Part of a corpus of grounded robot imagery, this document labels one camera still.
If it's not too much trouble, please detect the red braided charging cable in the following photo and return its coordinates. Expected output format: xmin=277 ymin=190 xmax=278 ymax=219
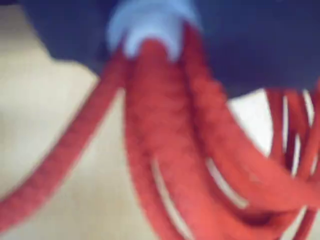
xmin=0 ymin=0 xmax=320 ymax=240

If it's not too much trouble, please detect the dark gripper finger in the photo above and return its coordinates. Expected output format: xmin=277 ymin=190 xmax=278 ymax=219
xmin=21 ymin=0 xmax=118 ymax=77
xmin=197 ymin=0 xmax=320 ymax=100

